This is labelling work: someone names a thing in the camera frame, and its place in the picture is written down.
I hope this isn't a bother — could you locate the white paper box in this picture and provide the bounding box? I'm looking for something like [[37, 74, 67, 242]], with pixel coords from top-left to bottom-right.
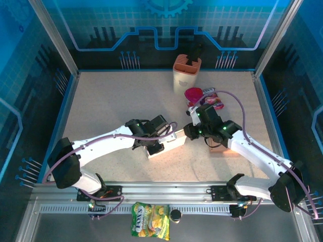
[[147, 129, 187, 159]]

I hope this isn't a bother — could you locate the orange cardboard box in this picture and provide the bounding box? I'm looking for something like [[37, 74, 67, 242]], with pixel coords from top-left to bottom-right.
[[208, 137, 234, 154]]

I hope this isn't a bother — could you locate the purple candy bag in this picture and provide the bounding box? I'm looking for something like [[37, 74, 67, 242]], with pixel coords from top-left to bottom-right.
[[201, 87, 225, 110]]

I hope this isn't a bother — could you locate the pink heart-shaped container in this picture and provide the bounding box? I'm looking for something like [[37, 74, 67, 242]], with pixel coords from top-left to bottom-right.
[[184, 87, 204, 106]]

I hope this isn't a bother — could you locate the beige pink knife block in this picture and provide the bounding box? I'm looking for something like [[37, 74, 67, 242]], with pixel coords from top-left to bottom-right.
[[173, 54, 202, 97]]

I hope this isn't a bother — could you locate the black round cap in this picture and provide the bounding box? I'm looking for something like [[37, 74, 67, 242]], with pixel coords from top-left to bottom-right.
[[170, 209, 183, 224]]

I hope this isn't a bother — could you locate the yellow green candy bag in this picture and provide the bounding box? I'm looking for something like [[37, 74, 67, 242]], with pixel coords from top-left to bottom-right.
[[130, 201, 171, 240]]

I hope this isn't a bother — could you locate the small controller board with LED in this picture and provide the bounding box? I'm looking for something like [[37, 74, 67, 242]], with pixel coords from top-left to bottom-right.
[[230, 201, 249, 219], [87, 200, 106, 219]]

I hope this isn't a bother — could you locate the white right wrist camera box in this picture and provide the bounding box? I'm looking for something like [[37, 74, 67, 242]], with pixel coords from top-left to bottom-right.
[[186, 107, 200, 127]]

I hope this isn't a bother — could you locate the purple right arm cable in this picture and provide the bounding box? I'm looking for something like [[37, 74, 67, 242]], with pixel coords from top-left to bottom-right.
[[188, 90, 319, 219]]

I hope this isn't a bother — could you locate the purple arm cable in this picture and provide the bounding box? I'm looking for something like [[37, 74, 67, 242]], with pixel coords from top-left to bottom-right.
[[41, 122, 179, 219], [188, 90, 319, 219]]

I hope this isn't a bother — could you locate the aluminium mounting rail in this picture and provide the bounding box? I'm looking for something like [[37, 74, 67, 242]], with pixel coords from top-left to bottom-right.
[[29, 180, 303, 203]]

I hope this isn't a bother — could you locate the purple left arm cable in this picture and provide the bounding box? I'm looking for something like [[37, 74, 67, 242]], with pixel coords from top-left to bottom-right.
[[41, 122, 179, 219]]

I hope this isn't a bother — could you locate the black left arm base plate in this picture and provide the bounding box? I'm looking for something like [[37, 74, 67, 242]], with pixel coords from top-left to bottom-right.
[[76, 185, 124, 202]]

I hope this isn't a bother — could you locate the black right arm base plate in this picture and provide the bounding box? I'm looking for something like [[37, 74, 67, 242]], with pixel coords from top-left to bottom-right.
[[210, 185, 257, 202]]

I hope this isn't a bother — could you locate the slotted grey cable duct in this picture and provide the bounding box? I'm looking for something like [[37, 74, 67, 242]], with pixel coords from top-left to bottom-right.
[[39, 204, 233, 215]]

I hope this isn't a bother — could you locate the black knife handle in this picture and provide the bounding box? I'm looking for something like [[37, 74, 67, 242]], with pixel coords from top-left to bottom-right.
[[188, 42, 206, 64]]

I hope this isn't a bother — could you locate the aluminium frame post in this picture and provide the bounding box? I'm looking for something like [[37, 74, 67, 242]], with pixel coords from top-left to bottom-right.
[[253, 0, 303, 78], [27, 0, 80, 78]]

